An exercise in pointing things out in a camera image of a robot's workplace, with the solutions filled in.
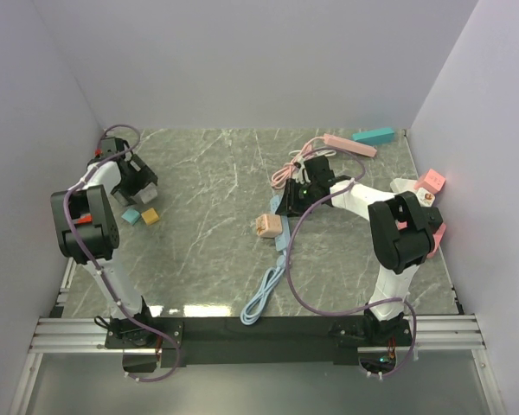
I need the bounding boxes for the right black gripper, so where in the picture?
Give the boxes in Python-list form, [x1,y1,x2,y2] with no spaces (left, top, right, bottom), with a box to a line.
[274,179,317,219]

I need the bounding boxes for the peach cartoon charger plug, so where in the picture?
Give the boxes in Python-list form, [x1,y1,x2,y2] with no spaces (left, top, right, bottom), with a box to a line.
[255,214,283,239]

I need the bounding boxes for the teal charger plug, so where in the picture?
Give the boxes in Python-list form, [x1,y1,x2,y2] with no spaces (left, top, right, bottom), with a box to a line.
[121,208,141,226]

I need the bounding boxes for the yellow charger plug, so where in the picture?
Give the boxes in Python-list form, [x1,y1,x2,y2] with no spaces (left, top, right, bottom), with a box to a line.
[141,207,160,226]

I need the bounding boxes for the light blue power strip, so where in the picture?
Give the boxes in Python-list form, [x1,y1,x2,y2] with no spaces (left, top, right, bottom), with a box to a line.
[240,195,293,326]

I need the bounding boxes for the black cube plug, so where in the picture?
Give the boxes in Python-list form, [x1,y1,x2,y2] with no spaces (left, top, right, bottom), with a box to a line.
[424,207,444,233]

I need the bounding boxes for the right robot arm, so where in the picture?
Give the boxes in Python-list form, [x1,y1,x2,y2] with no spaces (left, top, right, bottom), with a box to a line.
[277,156,444,345]

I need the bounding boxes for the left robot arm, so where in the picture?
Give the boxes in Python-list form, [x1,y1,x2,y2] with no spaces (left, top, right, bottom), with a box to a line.
[50,137,158,348]

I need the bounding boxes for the red cube socket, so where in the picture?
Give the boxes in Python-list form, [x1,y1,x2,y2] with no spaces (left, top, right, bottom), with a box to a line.
[76,214,93,224]

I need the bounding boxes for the white cartoon charger plug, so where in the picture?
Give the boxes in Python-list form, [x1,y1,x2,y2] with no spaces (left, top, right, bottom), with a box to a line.
[415,187,435,208]

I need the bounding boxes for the pink cube socket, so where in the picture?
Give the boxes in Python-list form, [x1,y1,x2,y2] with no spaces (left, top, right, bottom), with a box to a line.
[413,169,445,195]

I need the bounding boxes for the white triangular power strip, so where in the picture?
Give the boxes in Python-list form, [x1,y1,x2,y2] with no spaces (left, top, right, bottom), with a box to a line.
[390,178,417,194]

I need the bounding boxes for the teal power strip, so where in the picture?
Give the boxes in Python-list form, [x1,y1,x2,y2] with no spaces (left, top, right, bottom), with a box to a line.
[352,127,395,146]

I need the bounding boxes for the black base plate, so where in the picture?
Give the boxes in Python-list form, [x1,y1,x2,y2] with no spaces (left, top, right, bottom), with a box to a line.
[105,314,413,373]

